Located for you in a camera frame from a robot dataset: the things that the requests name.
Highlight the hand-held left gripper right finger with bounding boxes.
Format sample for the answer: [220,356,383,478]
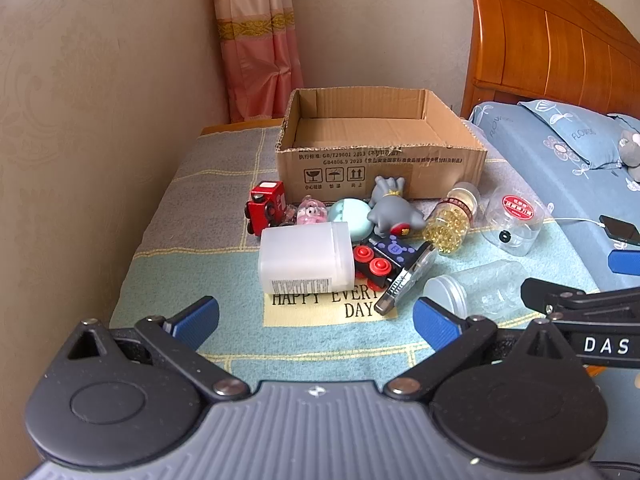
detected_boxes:
[382,296,572,402]

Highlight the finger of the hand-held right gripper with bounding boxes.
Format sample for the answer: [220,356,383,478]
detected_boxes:
[520,277,640,320]
[607,249,640,275]

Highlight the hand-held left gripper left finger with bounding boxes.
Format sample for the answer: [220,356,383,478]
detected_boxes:
[65,296,251,402]

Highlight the clear jar grey lid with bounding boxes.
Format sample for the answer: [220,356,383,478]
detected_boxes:
[423,260,527,318]

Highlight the clear jar red label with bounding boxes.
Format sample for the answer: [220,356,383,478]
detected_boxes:
[481,184,547,259]

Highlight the yellow capsule bottle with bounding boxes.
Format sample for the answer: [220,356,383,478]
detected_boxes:
[422,182,480,257]

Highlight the white plastic bottle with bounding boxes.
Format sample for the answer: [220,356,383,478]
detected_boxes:
[257,222,356,295]

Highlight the grey elephant toy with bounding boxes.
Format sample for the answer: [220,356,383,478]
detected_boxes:
[366,176,427,237]

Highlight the red toy train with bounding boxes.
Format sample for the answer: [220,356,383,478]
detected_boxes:
[245,180,287,237]

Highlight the brown cardboard box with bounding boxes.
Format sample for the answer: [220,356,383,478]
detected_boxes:
[274,87,488,205]

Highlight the black smartphone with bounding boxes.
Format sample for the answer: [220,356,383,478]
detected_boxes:
[599,214,640,247]

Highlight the black toy car red wheels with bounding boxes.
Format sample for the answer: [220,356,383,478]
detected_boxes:
[352,234,418,292]

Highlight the blue flower bed sheet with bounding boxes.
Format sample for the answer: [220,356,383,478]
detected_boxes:
[469,100,640,293]

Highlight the grey plush toy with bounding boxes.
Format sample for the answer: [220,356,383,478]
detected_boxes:
[619,129,640,183]

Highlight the teal round toy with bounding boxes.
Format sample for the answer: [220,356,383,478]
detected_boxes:
[327,198,373,242]

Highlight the blue flower pillow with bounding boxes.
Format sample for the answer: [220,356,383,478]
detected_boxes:
[517,99,640,171]

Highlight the wooden bed headboard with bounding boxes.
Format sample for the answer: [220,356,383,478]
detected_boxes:
[460,0,640,120]

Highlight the pink curtain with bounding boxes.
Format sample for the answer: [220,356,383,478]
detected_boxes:
[209,0,305,124]

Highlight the white charging cable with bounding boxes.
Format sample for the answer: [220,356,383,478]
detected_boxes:
[547,202,606,228]

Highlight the pink pig keychain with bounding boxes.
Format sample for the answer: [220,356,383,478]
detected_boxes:
[285,198,330,227]

